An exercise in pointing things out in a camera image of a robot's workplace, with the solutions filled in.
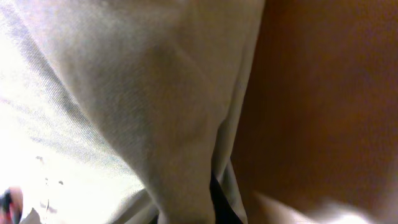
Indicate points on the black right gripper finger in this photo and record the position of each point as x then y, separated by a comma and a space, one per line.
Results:
224, 214

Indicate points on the khaki shorts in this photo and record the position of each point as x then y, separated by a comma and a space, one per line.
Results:
119, 111

